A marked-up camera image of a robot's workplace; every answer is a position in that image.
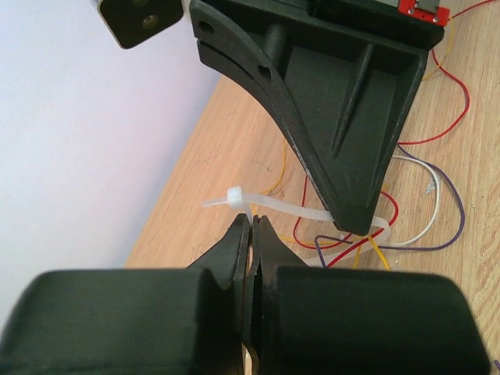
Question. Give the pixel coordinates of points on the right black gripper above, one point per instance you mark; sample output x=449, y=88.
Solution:
x=341, y=98

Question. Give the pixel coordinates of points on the white zip tie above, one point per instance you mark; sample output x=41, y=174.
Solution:
x=242, y=202

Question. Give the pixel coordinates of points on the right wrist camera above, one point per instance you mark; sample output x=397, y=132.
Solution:
x=132, y=22

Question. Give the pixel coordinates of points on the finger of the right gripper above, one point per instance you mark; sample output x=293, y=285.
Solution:
x=250, y=43

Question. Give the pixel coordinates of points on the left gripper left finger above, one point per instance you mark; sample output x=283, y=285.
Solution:
x=227, y=261

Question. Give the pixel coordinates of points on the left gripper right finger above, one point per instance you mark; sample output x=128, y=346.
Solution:
x=282, y=291

